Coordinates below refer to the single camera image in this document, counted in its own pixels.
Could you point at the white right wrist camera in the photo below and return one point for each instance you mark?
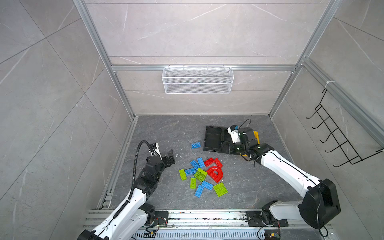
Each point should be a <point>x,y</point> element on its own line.
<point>233,131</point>

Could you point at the blue lego centre right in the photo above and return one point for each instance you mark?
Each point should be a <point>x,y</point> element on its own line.
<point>201,162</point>

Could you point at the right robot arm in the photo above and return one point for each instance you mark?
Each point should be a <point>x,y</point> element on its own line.
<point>320,203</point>

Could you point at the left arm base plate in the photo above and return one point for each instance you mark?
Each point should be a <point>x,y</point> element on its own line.
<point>157,218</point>

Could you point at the blue lego bottom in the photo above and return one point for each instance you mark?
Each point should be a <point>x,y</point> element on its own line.
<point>199,191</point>

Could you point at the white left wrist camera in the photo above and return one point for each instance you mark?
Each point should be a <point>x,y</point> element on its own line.
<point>155,151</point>

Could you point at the blue lego near bins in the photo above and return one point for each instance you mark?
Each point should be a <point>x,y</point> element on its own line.
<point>195,145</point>

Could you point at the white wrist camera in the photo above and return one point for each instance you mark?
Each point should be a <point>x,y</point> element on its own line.
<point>155,151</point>
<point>233,131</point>

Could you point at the green lego stacked centre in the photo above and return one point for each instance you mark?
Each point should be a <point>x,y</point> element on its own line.
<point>200,174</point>

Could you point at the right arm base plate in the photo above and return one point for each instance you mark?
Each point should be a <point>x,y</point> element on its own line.
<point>263,218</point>

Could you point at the aluminium front rail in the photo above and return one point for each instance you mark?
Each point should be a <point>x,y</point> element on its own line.
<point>215,224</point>

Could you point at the blue lego lower right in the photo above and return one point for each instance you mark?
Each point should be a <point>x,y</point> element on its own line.
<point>207,185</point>

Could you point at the green lego small lower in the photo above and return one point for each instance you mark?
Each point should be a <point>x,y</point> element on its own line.
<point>193,183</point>

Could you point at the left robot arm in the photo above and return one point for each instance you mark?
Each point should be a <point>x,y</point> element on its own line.
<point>134,212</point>

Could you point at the white wire mesh basket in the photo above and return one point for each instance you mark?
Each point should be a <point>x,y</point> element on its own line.
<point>198,80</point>

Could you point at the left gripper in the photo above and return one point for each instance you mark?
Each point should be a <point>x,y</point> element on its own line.
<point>170,157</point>

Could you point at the green lego large plate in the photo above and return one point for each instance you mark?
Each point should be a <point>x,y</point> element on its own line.
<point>220,189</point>

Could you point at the black bin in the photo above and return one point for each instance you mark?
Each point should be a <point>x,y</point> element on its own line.
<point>227,146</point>
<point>213,139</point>

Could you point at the black wire hook rack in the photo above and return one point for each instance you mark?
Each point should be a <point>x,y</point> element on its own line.
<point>335,132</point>

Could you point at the blue lego centre left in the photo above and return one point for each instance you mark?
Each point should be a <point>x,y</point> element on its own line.
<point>195,164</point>

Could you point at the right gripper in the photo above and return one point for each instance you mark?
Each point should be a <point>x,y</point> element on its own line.
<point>231,148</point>

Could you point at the blue lego low left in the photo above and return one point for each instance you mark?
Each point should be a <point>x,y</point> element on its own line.
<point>190,172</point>

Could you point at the green lego far left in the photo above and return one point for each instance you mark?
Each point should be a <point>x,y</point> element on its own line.
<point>183,174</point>

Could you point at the red arch lego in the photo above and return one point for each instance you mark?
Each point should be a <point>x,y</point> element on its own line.
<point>215,173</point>

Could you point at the yellow plastic bin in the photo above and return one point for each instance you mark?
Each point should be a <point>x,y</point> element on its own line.
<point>249,142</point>

